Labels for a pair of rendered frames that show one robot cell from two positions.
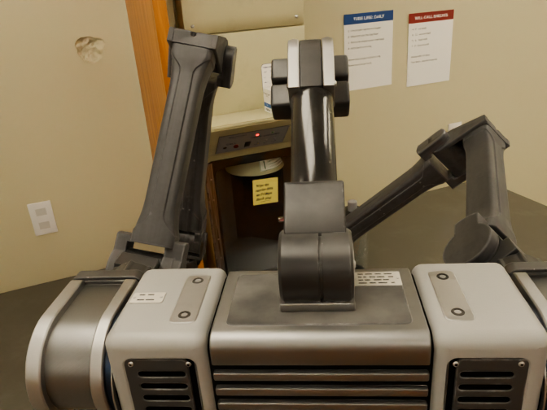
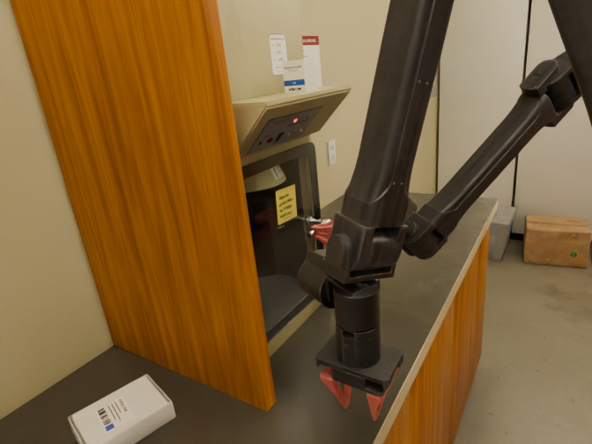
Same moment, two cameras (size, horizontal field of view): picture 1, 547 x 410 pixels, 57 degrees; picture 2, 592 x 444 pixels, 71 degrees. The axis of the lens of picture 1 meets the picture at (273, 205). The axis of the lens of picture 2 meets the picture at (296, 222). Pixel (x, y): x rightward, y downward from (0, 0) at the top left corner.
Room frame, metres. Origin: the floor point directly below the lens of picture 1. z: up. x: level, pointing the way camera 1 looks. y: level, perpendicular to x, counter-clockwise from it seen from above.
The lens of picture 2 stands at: (0.61, 0.52, 1.55)
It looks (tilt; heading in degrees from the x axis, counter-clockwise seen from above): 20 degrees down; 325
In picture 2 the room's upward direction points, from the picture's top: 6 degrees counter-clockwise
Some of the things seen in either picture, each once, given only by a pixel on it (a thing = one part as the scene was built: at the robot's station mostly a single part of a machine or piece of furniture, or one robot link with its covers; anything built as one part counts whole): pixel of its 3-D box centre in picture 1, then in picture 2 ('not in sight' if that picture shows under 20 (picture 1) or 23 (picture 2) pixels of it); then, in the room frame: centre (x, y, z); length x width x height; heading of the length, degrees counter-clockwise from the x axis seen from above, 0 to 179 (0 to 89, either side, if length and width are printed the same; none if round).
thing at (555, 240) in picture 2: not in sight; (554, 240); (1.79, -2.72, 0.14); 0.41 x 0.33 x 0.29; 27
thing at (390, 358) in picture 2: not in sight; (358, 342); (0.94, 0.20, 1.21); 0.10 x 0.07 x 0.07; 20
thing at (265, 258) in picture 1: (264, 218); (286, 240); (1.33, 0.03, 1.19); 0.30 x 0.01 x 0.40; 110
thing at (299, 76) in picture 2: (276, 99); (299, 76); (1.30, -0.03, 1.54); 0.05 x 0.05 x 0.06; 20
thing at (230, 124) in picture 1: (262, 132); (292, 120); (1.29, 0.01, 1.46); 0.32 x 0.12 x 0.10; 110
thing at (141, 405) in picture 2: not in sight; (122, 417); (1.34, 0.45, 0.96); 0.16 x 0.12 x 0.04; 95
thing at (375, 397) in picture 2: not in sight; (366, 388); (0.93, 0.20, 1.14); 0.07 x 0.07 x 0.09; 20
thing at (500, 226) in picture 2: not in sight; (470, 229); (2.34, -2.49, 0.17); 0.60 x 0.42 x 0.33; 18
